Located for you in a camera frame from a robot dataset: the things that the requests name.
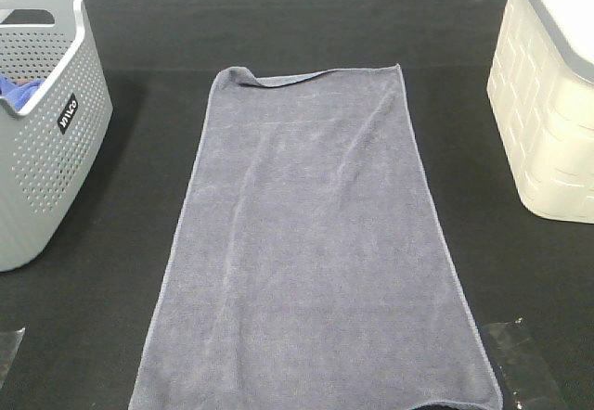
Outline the clear tape strip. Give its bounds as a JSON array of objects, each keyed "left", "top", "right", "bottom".
[
  {"left": 0, "top": 327, "right": 26, "bottom": 388},
  {"left": 482, "top": 317, "right": 568, "bottom": 409}
]

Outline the black table cloth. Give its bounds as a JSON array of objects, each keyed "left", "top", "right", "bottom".
[{"left": 1, "top": 0, "right": 593, "bottom": 409}]

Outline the grey perforated laundry basket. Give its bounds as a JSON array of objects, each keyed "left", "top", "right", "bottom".
[{"left": 1, "top": 0, "right": 113, "bottom": 271}]

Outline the clear tape strip left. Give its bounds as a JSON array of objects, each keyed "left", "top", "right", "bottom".
[{"left": 0, "top": 327, "right": 26, "bottom": 388}]

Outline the grey-purple towel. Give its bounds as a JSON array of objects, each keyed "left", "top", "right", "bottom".
[{"left": 129, "top": 65, "right": 503, "bottom": 409}]

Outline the blue towel in basket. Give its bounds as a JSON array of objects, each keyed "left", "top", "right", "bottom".
[{"left": 1, "top": 75, "right": 45, "bottom": 110}]

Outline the clear tape strip right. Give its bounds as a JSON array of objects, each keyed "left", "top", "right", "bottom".
[{"left": 482, "top": 317, "right": 568, "bottom": 409}]

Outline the cream basket with grey rim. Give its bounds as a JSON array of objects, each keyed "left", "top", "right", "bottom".
[{"left": 486, "top": 0, "right": 593, "bottom": 224}]

